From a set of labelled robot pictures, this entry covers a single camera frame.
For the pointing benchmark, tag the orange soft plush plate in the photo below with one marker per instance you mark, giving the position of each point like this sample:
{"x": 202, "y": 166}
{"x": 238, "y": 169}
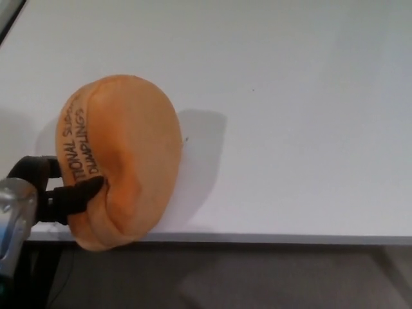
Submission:
{"x": 135, "y": 154}

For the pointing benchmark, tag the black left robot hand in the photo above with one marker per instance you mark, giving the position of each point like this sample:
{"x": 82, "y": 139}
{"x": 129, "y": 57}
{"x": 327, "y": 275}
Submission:
{"x": 71, "y": 196}

